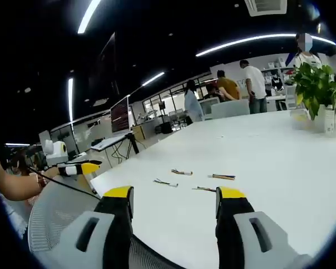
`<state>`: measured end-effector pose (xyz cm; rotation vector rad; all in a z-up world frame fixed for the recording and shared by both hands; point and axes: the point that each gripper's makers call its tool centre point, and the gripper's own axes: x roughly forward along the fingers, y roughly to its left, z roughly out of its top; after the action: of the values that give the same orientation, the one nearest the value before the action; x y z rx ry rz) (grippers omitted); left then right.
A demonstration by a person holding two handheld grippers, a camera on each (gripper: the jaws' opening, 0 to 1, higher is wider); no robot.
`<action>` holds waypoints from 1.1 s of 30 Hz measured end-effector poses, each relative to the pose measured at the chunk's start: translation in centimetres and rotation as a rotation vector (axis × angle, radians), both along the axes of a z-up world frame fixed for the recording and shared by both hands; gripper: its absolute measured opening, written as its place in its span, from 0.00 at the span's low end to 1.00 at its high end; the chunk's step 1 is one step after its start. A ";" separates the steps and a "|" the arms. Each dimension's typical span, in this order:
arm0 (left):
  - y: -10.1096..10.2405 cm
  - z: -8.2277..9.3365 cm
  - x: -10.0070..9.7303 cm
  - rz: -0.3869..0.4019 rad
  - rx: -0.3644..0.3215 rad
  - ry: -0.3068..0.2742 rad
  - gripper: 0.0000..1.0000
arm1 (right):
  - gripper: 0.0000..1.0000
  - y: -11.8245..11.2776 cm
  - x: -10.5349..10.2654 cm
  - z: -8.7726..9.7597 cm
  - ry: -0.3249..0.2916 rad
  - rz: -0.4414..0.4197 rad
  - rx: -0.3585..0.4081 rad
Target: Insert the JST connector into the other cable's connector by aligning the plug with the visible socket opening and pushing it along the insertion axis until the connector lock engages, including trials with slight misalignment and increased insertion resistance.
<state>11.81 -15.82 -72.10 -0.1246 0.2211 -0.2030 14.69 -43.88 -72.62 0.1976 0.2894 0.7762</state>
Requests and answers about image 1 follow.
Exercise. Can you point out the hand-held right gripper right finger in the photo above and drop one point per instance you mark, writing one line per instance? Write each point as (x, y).
(232, 224)

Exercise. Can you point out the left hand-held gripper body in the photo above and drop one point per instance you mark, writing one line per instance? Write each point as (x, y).
(56, 150)

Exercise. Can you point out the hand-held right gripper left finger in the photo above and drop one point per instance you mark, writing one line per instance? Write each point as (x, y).
(114, 224)

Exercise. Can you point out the white side desk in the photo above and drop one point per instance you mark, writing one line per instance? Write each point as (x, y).
(106, 143)

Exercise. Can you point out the grey mesh office chair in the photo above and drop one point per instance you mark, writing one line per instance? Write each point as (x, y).
(53, 207)

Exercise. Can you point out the short ceiling light strip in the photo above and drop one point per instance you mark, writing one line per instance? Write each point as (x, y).
(70, 98)
(153, 79)

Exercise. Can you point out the computer monitor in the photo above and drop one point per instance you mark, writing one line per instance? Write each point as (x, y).
(120, 116)

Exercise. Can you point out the wooden cabinet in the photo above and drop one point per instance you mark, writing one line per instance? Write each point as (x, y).
(138, 132)

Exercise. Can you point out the pale grey office chair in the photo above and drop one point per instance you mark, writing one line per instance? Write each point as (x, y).
(232, 108)

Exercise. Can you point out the clear plastic box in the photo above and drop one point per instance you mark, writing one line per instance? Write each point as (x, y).
(299, 117)

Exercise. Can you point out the long ceiling light strip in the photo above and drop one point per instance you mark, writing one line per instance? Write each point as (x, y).
(254, 39)
(88, 15)

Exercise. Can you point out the green potted plant white pot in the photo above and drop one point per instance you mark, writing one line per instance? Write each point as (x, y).
(315, 81)

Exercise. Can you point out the ceiling air vent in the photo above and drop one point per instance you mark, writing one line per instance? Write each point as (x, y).
(266, 7)

